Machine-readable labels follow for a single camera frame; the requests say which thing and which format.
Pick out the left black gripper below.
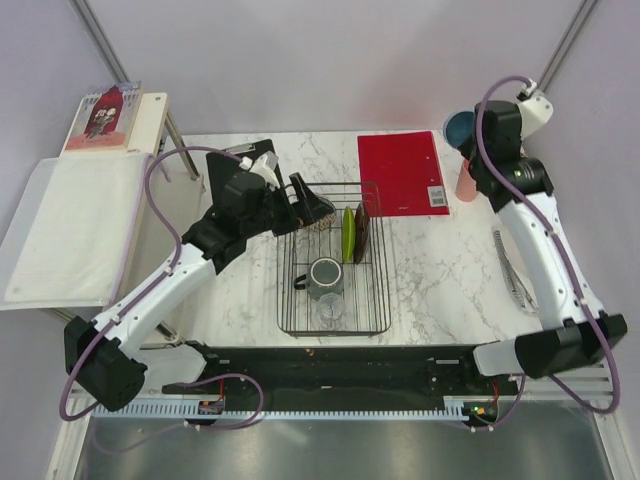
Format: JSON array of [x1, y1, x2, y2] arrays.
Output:
[[243, 174, 333, 239]]

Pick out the light blue plastic cup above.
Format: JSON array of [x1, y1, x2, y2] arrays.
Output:
[[443, 111, 475, 149]]

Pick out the grey ceramic mug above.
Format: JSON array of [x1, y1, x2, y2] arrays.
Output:
[[293, 257, 344, 300]]

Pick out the pink plastic cup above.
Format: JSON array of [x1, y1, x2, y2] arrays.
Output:
[[455, 159, 478, 203]]

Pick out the clear drinking glass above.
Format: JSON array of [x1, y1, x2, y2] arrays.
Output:
[[316, 293, 346, 330]]

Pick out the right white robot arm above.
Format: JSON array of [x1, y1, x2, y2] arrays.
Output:
[[457, 100, 627, 394]]

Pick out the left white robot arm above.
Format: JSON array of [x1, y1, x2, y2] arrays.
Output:
[[63, 172, 333, 411]]

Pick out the patterned ceramic bowl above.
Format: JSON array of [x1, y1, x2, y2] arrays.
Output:
[[307, 197, 336, 232]]

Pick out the green plate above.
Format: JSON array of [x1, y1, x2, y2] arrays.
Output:
[[342, 206, 356, 264]]

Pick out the dark brown floral plate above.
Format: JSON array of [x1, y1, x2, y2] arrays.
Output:
[[354, 202, 370, 256]]

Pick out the black clipboard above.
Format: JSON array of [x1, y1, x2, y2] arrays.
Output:
[[206, 139, 276, 202]]

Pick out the red folder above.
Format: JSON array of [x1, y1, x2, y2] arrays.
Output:
[[357, 131, 449, 217]]

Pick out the white spiral notebook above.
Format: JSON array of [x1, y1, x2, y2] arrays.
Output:
[[492, 226, 538, 316]]

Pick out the red cover book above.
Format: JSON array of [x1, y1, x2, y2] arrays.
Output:
[[62, 82, 142, 153]]

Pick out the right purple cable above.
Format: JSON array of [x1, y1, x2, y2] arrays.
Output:
[[473, 75, 624, 414]]

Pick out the purple cable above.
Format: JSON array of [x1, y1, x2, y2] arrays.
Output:
[[473, 75, 624, 414], [58, 145, 266, 455]]

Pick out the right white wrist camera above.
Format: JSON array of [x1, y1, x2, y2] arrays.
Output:
[[516, 81, 554, 139]]

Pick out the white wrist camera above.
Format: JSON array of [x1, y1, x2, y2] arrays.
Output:
[[240, 151, 280, 190], [516, 81, 554, 139]]

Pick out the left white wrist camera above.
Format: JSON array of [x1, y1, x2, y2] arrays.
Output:
[[240, 151, 280, 190]]

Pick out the grey wire dish rack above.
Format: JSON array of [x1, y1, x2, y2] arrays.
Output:
[[276, 181, 391, 337]]

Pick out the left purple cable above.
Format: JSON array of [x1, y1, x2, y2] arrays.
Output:
[[58, 145, 266, 455]]

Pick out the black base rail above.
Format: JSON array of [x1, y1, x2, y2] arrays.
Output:
[[160, 342, 518, 403]]

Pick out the light blue cable duct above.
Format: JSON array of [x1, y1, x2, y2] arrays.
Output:
[[92, 390, 498, 421]]

